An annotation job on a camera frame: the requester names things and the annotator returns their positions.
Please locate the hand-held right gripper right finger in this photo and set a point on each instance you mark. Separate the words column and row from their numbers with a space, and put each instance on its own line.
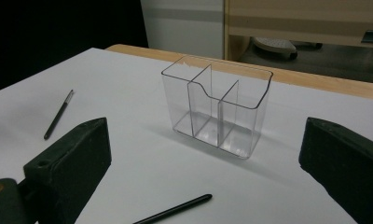
column 346, row 168

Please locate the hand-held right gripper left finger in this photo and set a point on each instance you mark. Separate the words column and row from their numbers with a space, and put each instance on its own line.
column 72, row 165

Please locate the black pen with silver tip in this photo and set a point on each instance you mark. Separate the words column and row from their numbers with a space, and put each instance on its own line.
column 58, row 115

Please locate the plain black pen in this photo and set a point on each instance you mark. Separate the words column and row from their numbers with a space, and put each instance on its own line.
column 181, row 207

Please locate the clear plastic divided organizer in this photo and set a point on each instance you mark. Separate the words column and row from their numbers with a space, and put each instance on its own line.
column 206, row 124

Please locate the white table cover sheet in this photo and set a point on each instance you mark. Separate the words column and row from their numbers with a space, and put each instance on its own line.
column 144, row 174

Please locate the dark curtain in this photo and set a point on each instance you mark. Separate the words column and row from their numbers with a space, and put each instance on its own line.
column 51, row 37

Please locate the grey rounded device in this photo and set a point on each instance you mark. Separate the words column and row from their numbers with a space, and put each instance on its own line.
column 274, row 45

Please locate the light wooden desk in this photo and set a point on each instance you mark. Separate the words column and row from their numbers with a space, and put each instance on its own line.
column 299, row 21

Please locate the white cabinet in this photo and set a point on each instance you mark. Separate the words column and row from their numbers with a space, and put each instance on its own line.
column 181, row 34

